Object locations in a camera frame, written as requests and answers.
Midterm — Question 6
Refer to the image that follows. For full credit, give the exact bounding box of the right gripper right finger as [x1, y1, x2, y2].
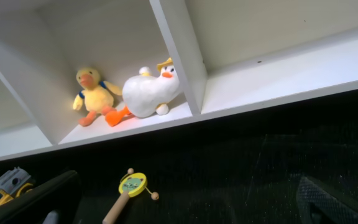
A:
[296, 175, 358, 224]

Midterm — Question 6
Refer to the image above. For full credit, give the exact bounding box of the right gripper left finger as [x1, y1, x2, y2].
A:
[0, 170, 83, 224]

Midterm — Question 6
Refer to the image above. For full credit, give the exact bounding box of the yellow wooden rattle drum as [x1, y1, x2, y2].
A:
[102, 167, 160, 224]

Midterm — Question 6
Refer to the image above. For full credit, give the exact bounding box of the grey and yellow toy truck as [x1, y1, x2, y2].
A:
[0, 167, 35, 215]

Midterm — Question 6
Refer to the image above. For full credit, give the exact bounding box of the yellow plush duck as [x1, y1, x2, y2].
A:
[72, 67, 124, 128]

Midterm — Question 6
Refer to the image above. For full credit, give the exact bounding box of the white shelf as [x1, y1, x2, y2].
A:
[0, 0, 358, 166]

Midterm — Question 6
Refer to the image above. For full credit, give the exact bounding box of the white plush goose with hat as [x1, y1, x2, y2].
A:
[104, 57, 182, 128]

